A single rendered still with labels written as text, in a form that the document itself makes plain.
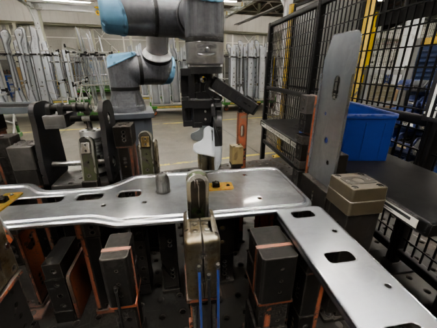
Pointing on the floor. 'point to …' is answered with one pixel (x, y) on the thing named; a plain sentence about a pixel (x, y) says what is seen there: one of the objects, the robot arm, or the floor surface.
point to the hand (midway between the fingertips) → (215, 158)
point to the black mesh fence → (394, 252)
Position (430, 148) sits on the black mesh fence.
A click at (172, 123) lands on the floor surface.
